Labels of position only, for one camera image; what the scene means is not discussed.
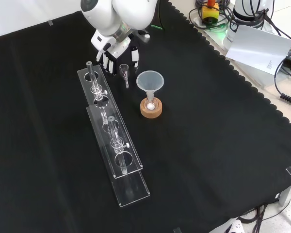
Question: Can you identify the white paper sheet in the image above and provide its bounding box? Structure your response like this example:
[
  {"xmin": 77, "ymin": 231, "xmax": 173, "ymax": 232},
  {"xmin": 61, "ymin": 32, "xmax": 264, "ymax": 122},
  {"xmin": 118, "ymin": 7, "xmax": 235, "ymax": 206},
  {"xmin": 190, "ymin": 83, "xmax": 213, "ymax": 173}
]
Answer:
[{"xmin": 225, "ymin": 24, "xmax": 291, "ymax": 76}]

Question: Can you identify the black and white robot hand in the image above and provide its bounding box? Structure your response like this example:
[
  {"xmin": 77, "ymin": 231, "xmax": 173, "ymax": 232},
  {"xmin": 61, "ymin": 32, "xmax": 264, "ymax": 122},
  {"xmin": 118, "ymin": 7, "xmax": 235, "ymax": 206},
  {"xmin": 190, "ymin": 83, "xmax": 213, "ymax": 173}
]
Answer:
[{"xmin": 96, "ymin": 38, "xmax": 140, "ymax": 76}]

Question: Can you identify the black floor cable bundle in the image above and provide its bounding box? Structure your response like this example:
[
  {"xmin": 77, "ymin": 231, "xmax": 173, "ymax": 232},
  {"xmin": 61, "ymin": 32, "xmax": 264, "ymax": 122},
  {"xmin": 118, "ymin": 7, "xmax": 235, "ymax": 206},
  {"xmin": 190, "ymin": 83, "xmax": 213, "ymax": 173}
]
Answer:
[{"xmin": 239, "ymin": 203, "xmax": 283, "ymax": 233}]

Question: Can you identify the translucent plastic funnel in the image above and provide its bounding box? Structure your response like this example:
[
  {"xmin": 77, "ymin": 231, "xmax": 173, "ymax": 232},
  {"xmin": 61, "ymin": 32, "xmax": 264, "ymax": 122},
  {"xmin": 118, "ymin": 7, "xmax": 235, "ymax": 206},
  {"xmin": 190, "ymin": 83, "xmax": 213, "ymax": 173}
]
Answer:
[{"xmin": 136, "ymin": 70, "xmax": 165, "ymax": 104}]

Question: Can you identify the yellow stop button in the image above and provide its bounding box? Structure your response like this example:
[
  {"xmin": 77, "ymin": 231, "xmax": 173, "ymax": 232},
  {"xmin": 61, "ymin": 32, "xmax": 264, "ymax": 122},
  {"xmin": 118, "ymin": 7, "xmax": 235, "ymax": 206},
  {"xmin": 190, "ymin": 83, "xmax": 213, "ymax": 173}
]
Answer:
[{"xmin": 200, "ymin": 0, "xmax": 220, "ymax": 25}]

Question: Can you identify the white labelled container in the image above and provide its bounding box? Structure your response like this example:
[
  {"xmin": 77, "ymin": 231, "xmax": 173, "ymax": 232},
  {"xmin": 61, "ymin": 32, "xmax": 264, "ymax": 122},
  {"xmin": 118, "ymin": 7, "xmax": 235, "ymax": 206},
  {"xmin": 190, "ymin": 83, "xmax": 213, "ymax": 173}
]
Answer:
[{"xmin": 223, "ymin": 20, "xmax": 239, "ymax": 50}]

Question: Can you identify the white and black plug strip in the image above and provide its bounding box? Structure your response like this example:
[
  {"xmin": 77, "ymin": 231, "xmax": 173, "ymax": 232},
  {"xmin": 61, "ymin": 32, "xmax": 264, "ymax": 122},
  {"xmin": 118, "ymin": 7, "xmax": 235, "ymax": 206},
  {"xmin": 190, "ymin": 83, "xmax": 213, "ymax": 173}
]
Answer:
[{"xmin": 226, "ymin": 218, "xmax": 245, "ymax": 233}]

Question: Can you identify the grey metal corner clamp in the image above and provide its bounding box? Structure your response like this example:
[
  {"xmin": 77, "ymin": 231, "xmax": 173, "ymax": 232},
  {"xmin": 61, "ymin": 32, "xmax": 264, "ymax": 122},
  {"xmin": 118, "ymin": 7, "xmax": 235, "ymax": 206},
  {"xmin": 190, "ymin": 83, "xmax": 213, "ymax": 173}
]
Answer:
[{"xmin": 278, "ymin": 166, "xmax": 291, "ymax": 207}]

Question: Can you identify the black bench cloth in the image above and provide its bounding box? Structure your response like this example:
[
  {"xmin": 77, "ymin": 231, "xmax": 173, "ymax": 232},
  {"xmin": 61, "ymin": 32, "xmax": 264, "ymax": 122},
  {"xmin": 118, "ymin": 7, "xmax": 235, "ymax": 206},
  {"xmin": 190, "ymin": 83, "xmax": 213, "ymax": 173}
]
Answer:
[{"xmin": 0, "ymin": 0, "xmax": 291, "ymax": 233}]

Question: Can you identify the round-bottom glass flask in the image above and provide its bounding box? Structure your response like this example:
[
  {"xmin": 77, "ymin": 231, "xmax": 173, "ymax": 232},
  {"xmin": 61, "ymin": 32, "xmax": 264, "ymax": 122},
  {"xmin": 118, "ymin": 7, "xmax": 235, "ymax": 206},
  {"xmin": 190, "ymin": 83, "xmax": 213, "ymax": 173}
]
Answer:
[{"xmin": 145, "ymin": 96, "xmax": 159, "ymax": 112}]

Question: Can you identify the clear glass weighing funnel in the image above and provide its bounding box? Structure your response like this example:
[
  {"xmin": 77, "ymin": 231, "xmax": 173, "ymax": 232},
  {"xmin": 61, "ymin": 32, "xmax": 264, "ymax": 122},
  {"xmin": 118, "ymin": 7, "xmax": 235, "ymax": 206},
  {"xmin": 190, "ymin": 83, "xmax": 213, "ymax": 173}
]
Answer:
[{"xmin": 119, "ymin": 63, "xmax": 130, "ymax": 89}]

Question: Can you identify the cork ring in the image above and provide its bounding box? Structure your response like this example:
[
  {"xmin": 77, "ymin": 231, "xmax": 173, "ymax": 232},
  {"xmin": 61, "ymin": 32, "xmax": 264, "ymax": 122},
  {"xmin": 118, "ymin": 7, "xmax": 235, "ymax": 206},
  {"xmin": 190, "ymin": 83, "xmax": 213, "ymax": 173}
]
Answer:
[{"xmin": 139, "ymin": 98, "xmax": 163, "ymax": 119}]

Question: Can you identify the white and black cylinder device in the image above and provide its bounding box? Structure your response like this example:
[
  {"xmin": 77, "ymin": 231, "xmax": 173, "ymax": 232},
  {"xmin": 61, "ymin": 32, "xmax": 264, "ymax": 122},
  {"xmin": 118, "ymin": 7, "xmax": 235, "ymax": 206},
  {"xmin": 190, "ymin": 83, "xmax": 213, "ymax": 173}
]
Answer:
[{"xmin": 231, "ymin": 0, "xmax": 275, "ymax": 28}]

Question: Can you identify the clear acrylic funnel stand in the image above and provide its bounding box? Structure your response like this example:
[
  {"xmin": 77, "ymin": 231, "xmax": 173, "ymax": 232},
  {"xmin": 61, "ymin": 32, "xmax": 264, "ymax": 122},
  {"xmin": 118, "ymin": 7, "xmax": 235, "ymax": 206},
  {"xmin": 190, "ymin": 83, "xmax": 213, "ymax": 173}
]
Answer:
[{"xmin": 77, "ymin": 61, "xmax": 151, "ymax": 208}]

